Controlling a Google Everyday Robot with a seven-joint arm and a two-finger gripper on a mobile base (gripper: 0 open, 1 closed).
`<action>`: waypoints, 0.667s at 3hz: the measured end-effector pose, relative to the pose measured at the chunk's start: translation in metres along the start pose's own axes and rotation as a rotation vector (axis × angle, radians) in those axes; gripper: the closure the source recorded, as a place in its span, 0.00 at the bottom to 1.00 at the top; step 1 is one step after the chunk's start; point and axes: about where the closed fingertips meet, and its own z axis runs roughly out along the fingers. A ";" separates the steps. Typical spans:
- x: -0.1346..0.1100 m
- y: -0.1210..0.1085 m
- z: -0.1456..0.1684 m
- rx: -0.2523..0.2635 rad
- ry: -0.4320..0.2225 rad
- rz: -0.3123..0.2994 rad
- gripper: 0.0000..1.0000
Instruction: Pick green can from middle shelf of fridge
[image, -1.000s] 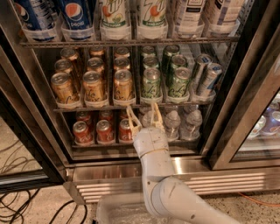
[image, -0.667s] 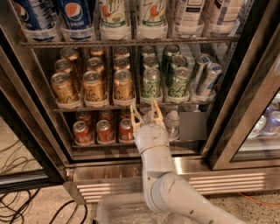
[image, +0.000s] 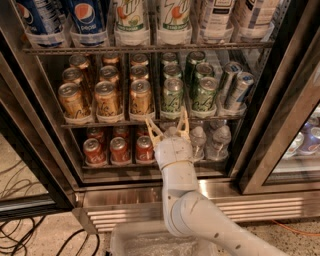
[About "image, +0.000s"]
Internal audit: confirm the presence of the middle centre gold can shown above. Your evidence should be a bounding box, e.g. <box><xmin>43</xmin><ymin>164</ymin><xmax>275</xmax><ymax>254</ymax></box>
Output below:
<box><xmin>99</xmin><ymin>65</ymin><xmax>120</xmax><ymax>83</ymax></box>

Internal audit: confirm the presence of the front right red can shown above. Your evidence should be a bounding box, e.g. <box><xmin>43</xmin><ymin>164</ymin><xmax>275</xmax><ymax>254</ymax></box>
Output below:
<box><xmin>136</xmin><ymin>135</ymin><xmax>153</xmax><ymax>161</ymax></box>

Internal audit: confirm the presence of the middle dark green can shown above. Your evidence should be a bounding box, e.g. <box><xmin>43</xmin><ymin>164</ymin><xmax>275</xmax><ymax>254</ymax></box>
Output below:
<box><xmin>193</xmin><ymin>62</ymin><xmax>215</xmax><ymax>85</ymax></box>

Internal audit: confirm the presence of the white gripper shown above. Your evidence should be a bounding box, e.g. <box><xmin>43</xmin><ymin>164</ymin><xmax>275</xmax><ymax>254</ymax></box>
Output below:
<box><xmin>145</xmin><ymin>107</ymin><xmax>193</xmax><ymax>169</ymax></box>

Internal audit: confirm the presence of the back left red can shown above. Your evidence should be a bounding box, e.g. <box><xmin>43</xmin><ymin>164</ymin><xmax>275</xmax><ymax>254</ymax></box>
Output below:
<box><xmin>86</xmin><ymin>127</ymin><xmax>105</xmax><ymax>144</ymax></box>

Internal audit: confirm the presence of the left white label bottle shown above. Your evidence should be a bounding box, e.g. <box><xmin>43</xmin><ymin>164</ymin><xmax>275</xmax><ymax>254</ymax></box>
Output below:
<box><xmin>199</xmin><ymin>0</ymin><xmax>234</xmax><ymax>32</ymax></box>

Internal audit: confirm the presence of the left clear water bottle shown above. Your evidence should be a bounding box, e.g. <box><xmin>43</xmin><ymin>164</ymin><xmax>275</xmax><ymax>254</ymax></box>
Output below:
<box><xmin>163</xmin><ymin>126</ymin><xmax>178</xmax><ymax>138</ymax></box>

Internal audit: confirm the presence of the back silver blue can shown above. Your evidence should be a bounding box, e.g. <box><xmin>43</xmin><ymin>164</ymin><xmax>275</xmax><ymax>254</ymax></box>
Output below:
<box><xmin>219</xmin><ymin>61</ymin><xmax>242</xmax><ymax>97</ymax></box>

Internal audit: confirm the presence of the back middle red can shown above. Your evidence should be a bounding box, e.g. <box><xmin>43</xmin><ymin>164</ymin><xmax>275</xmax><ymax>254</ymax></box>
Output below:
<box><xmin>113</xmin><ymin>126</ymin><xmax>130</xmax><ymax>139</ymax></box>

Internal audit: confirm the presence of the front silver blue can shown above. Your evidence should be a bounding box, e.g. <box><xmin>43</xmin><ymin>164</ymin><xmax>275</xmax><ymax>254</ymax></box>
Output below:
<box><xmin>225</xmin><ymin>72</ymin><xmax>254</xmax><ymax>111</ymax></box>

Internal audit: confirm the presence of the front left red can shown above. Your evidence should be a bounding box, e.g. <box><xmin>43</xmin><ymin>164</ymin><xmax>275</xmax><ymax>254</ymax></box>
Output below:
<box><xmin>83</xmin><ymin>138</ymin><xmax>106</xmax><ymax>164</ymax></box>

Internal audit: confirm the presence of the front right gold can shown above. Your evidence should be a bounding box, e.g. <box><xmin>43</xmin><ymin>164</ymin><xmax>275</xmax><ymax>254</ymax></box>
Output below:
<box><xmin>130</xmin><ymin>79</ymin><xmax>152</xmax><ymax>115</ymax></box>

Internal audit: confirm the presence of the back right red can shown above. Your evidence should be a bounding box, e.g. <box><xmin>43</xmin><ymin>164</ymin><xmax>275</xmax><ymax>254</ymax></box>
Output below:
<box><xmin>136</xmin><ymin>125</ymin><xmax>149</xmax><ymax>137</ymax></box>

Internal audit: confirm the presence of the back left gold can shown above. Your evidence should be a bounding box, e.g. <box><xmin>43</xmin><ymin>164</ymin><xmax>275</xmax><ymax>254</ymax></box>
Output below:
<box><xmin>69</xmin><ymin>54</ymin><xmax>91</xmax><ymax>78</ymax></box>

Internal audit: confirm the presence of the front dark green can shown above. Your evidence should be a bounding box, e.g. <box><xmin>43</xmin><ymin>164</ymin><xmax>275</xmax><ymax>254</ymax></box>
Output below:
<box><xmin>192</xmin><ymin>77</ymin><xmax>218</xmax><ymax>112</ymax></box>

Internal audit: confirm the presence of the back right gold can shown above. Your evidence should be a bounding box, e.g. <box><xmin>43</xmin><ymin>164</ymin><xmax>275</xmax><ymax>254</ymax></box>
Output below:
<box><xmin>130</xmin><ymin>53</ymin><xmax>149</xmax><ymax>66</ymax></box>

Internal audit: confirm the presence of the front middle gold can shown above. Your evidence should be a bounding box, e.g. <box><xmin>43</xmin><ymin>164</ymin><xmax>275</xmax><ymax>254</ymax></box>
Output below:
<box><xmin>95</xmin><ymin>81</ymin><xmax>120</xmax><ymax>117</ymax></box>

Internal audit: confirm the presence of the front left gold can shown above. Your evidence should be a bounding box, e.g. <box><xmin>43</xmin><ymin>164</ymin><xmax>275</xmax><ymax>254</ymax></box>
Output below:
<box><xmin>58</xmin><ymin>83</ymin><xmax>90</xmax><ymax>119</ymax></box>

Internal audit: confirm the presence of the dark green can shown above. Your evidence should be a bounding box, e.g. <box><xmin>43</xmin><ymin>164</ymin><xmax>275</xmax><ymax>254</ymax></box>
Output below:
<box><xmin>185</xmin><ymin>51</ymin><xmax>206</xmax><ymax>84</ymax></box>
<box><xmin>193</xmin><ymin>62</ymin><xmax>215</xmax><ymax>85</ymax></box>
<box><xmin>192</xmin><ymin>77</ymin><xmax>218</xmax><ymax>112</ymax></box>

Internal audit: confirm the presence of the front middle red can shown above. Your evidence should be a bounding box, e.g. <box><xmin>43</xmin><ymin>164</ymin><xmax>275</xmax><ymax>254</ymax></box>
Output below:
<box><xmin>110</xmin><ymin>137</ymin><xmax>130</xmax><ymax>162</ymax></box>

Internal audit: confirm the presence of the back centre gold can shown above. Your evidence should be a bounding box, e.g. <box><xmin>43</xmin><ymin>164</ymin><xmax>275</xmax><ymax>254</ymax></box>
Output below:
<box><xmin>101</xmin><ymin>53</ymin><xmax>120</xmax><ymax>66</ymax></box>

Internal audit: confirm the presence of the gold can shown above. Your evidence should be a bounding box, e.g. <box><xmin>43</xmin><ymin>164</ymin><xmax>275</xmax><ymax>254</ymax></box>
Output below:
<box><xmin>62</xmin><ymin>67</ymin><xmax>86</xmax><ymax>87</ymax></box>
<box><xmin>101</xmin><ymin>53</ymin><xmax>120</xmax><ymax>66</ymax></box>
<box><xmin>95</xmin><ymin>81</ymin><xmax>120</xmax><ymax>117</ymax></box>
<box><xmin>69</xmin><ymin>54</ymin><xmax>91</xmax><ymax>78</ymax></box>
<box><xmin>130</xmin><ymin>53</ymin><xmax>149</xmax><ymax>66</ymax></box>
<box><xmin>58</xmin><ymin>83</ymin><xmax>90</xmax><ymax>119</ymax></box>
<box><xmin>99</xmin><ymin>65</ymin><xmax>120</xmax><ymax>83</ymax></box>
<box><xmin>130</xmin><ymin>65</ymin><xmax>149</xmax><ymax>81</ymax></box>
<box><xmin>130</xmin><ymin>79</ymin><xmax>152</xmax><ymax>115</ymax></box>

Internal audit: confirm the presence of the purple can behind glass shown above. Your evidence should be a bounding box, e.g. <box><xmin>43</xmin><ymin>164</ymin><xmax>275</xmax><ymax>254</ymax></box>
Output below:
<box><xmin>298</xmin><ymin>127</ymin><xmax>320</xmax><ymax>155</ymax></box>

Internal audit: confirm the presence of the bottom wire shelf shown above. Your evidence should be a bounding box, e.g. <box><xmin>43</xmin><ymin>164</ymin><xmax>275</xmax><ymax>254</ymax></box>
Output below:
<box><xmin>83</xmin><ymin>160</ymin><xmax>226</xmax><ymax>170</ymax></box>

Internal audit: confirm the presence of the middle clear water bottle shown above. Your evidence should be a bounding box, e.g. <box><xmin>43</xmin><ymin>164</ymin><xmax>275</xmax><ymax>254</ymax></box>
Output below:
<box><xmin>190</xmin><ymin>126</ymin><xmax>206</xmax><ymax>161</ymax></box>

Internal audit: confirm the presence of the middle left gold can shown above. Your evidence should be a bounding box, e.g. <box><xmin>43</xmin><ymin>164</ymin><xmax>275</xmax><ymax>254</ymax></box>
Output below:
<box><xmin>62</xmin><ymin>67</ymin><xmax>86</xmax><ymax>87</ymax></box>

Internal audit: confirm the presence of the top wire shelf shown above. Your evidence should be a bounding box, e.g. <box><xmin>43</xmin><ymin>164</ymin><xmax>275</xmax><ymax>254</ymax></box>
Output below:
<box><xmin>22</xmin><ymin>41</ymin><xmax>274</xmax><ymax>55</ymax></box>

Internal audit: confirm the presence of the right Pepsi bottle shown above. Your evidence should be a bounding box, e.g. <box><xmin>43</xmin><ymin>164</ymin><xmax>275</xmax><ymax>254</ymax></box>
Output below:
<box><xmin>67</xmin><ymin>0</ymin><xmax>105</xmax><ymax>34</ymax></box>

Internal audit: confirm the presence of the back dark green can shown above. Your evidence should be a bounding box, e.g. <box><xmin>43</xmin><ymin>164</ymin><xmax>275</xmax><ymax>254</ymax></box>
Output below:
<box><xmin>185</xmin><ymin>51</ymin><xmax>206</xmax><ymax>84</ymax></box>

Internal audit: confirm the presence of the left 7up bottle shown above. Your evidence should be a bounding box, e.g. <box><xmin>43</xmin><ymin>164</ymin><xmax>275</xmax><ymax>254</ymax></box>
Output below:
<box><xmin>115</xmin><ymin>0</ymin><xmax>145</xmax><ymax>32</ymax></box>

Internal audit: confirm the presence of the clear water bottle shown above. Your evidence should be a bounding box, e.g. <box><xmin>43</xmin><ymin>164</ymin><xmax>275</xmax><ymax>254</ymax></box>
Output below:
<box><xmin>163</xmin><ymin>126</ymin><xmax>178</xmax><ymax>138</ymax></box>
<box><xmin>206</xmin><ymin>125</ymin><xmax>232</xmax><ymax>162</ymax></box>
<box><xmin>190</xmin><ymin>126</ymin><xmax>206</xmax><ymax>161</ymax></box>

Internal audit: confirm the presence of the silver blue can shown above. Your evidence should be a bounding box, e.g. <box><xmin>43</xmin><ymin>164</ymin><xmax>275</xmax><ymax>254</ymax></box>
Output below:
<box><xmin>219</xmin><ymin>61</ymin><xmax>242</xmax><ymax>97</ymax></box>
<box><xmin>225</xmin><ymin>72</ymin><xmax>254</xmax><ymax>111</ymax></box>

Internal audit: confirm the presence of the clear plastic bin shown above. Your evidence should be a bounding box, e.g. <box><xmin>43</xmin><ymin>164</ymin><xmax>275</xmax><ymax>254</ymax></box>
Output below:
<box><xmin>110</xmin><ymin>221</ymin><xmax>218</xmax><ymax>256</ymax></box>

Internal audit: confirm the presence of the right 7up bottle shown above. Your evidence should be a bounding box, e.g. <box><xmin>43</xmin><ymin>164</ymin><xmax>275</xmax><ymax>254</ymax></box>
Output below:
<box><xmin>157</xmin><ymin>0</ymin><xmax>191</xmax><ymax>31</ymax></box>

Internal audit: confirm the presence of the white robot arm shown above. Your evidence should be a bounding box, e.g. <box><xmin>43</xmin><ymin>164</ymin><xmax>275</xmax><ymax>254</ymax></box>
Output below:
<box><xmin>145</xmin><ymin>110</ymin><xmax>288</xmax><ymax>256</ymax></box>

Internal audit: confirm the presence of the wire shelf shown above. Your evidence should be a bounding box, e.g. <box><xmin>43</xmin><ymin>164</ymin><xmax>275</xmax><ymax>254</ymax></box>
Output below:
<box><xmin>83</xmin><ymin>160</ymin><xmax>226</xmax><ymax>170</ymax></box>
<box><xmin>22</xmin><ymin>41</ymin><xmax>274</xmax><ymax>55</ymax></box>
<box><xmin>61</xmin><ymin>116</ymin><xmax>241</xmax><ymax>129</ymax></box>

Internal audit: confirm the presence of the steel fridge base grille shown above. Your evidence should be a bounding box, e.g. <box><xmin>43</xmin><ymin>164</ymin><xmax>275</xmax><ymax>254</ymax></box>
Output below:
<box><xmin>72</xmin><ymin>179</ymin><xmax>320</xmax><ymax>234</ymax></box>

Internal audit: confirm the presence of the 7up bottle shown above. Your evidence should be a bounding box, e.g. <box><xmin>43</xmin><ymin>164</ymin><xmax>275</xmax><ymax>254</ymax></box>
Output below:
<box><xmin>115</xmin><ymin>0</ymin><xmax>145</xmax><ymax>32</ymax></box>
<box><xmin>157</xmin><ymin>0</ymin><xmax>191</xmax><ymax>31</ymax></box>

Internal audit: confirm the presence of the middle right gold can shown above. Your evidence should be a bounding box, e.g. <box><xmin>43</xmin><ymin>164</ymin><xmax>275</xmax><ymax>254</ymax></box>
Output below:
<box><xmin>130</xmin><ymin>65</ymin><xmax>149</xmax><ymax>81</ymax></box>

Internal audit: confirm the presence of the red can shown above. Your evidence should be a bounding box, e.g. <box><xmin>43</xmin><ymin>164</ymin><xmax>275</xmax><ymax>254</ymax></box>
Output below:
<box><xmin>83</xmin><ymin>138</ymin><xmax>106</xmax><ymax>164</ymax></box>
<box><xmin>86</xmin><ymin>127</ymin><xmax>105</xmax><ymax>144</ymax></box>
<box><xmin>110</xmin><ymin>137</ymin><xmax>130</xmax><ymax>162</ymax></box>
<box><xmin>136</xmin><ymin>125</ymin><xmax>149</xmax><ymax>137</ymax></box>
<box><xmin>113</xmin><ymin>126</ymin><xmax>130</xmax><ymax>139</ymax></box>
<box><xmin>136</xmin><ymin>135</ymin><xmax>153</xmax><ymax>161</ymax></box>

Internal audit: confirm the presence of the middle wire shelf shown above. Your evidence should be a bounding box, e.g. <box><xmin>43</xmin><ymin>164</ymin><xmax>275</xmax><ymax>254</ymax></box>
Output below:
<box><xmin>61</xmin><ymin>116</ymin><xmax>241</xmax><ymax>129</ymax></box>

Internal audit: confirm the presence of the right fridge glass door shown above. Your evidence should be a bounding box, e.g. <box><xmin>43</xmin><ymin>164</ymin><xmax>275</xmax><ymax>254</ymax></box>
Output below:
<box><xmin>239</xmin><ymin>28</ymin><xmax>320</xmax><ymax>195</ymax></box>

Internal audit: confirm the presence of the light green can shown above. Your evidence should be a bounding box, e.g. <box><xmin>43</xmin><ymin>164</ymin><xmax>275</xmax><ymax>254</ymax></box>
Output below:
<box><xmin>163</xmin><ymin>64</ymin><xmax>182</xmax><ymax>79</ymax></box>
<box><xmin>161</xmin><ymin>78</ymin><xmax>183</xmax><ymax>114</ymax></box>
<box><xmin>161</xmin><ymin>52</ymin><xmax>178</xmax><ymax>66</ymax></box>

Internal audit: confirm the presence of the right clear water bottle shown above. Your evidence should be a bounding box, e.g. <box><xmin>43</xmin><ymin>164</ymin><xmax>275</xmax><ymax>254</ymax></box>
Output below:
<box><xmin>206</xmin><ymin>125</ymin><xmax>232</xmax><ymax>162</ymax></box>

